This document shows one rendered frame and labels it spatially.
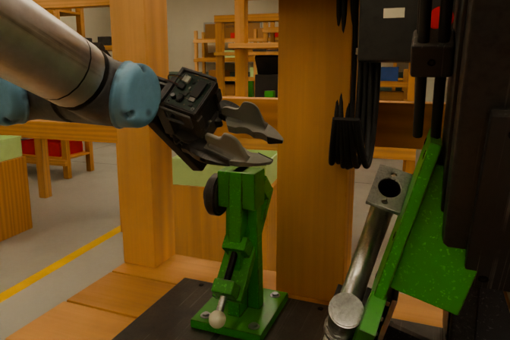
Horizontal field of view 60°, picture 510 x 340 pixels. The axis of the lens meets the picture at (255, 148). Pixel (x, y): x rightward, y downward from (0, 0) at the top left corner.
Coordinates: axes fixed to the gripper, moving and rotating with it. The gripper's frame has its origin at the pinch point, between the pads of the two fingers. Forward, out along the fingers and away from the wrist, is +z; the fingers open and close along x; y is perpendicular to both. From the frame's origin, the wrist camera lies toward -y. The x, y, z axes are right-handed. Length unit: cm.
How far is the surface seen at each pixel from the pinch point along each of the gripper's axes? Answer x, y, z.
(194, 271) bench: -9, -50, -18
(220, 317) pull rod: -18.6, -22.9, -1.1
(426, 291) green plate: -10.4, 2.9, 22.7
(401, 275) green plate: -10.0, 3.2, 19.9
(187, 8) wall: 670, -675, -579
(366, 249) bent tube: -3.8, -9.5, 16.0
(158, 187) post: 2, -39, -32
